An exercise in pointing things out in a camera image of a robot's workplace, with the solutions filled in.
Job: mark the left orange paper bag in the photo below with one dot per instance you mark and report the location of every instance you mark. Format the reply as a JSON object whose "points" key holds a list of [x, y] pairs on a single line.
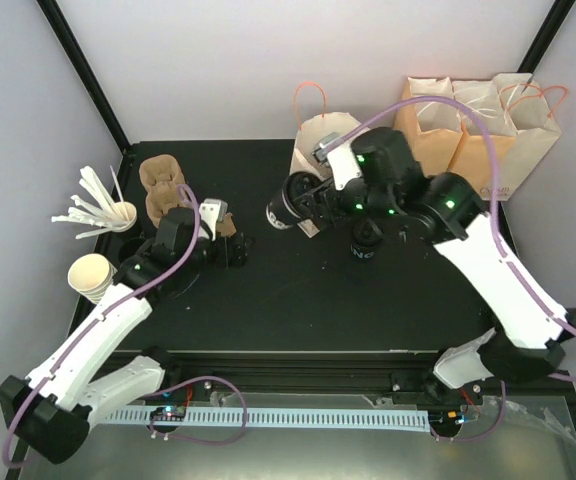
{"points": [[433, 130]]}

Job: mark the printed Cream Bear paper bag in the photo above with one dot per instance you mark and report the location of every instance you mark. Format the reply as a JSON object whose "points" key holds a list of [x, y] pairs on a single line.
{"points": [[309, 133]]}

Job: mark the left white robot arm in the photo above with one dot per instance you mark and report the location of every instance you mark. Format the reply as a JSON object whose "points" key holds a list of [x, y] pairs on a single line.
{"points": [[54, 408]]}

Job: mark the back-left pulp cup carrier stack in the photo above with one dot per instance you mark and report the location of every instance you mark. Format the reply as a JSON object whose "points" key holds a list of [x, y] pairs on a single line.
{"points": [[160, 176]]}

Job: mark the single black paper cup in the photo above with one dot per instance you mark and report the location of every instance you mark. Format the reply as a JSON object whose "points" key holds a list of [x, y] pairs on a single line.
{"points": [[363, 252]]}

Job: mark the black frame post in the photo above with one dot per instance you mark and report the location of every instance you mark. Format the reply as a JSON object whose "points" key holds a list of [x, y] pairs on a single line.
{"points": [[545, 35], [71, 47]]}

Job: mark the light blue cable duct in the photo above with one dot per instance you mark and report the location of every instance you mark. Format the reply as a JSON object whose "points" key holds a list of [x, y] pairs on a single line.
{"points": [[298, 418]]}

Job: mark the stack of white paper cups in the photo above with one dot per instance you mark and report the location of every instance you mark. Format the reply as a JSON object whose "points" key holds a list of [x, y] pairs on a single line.
{"points": [[91, 275]]}

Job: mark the orange paper bag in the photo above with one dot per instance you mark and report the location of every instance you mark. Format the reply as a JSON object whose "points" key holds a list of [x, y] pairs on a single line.
{"points": [[471, 158], [433, 130]]}

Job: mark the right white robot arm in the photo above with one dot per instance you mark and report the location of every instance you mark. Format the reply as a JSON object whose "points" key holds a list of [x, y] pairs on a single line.
{"points": [[375, 176]]}

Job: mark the right black frame post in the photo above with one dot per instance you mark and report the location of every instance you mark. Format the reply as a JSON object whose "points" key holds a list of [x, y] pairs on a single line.
{"points": [[545, 35]]}

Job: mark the middle orange paper bag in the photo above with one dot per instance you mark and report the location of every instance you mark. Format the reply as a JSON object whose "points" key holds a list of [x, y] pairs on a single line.
{"points": [[471, 158]]}

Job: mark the white bag orange handles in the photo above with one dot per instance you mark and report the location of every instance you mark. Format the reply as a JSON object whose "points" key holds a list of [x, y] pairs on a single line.
{"points": [[531, 108]]}

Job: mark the left black frame post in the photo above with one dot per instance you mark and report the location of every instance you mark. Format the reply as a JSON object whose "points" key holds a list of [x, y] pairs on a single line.
{"points": [[71, 47]]}

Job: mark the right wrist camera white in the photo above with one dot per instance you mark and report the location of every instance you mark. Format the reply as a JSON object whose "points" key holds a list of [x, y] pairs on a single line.
{"points": [[341, 160]]}

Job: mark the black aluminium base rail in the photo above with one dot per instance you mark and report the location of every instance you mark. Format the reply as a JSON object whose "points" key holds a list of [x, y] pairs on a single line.
{"points": [[403, 377]]}

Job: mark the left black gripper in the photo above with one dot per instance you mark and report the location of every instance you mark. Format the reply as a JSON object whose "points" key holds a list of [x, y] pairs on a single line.
{"points": [[240, 255]]}

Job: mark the black paper cup stack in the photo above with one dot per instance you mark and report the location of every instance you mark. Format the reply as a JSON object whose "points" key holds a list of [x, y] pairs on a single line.
{"points": [[130, 251]]}

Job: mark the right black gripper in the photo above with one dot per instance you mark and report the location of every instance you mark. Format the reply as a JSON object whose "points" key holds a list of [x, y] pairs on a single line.
{"points": [[329, 205]]}

